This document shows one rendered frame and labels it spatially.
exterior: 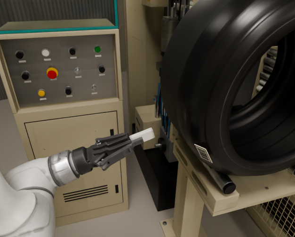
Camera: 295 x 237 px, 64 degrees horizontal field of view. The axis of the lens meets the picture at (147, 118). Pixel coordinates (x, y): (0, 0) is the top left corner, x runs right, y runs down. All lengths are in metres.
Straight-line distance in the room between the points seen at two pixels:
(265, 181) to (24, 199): 0.82
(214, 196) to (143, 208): 1.11
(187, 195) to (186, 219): 0.20
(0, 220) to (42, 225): 0.08
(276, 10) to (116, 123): 1.00
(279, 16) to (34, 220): 0.66
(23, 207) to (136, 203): 1.41
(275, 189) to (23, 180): 0.83
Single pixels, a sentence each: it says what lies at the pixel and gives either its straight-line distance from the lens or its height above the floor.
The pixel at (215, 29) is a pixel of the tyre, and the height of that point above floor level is 1.37.
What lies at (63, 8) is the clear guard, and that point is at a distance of 1.19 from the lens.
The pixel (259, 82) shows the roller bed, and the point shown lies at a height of 1.02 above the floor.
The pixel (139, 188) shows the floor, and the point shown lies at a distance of 2.01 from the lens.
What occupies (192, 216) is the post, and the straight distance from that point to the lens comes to 1.54.
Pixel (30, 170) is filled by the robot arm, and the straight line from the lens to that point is 0.69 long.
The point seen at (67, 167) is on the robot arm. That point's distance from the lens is 0.67.
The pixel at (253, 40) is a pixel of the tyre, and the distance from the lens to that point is 0.57.
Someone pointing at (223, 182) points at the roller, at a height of 0.92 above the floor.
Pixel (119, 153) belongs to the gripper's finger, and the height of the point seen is 1.06.
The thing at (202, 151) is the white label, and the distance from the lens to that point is 0.66.
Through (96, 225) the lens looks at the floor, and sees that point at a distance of 1.83.
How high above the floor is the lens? 1.47
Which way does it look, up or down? 30 degrees down
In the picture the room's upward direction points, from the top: straight up
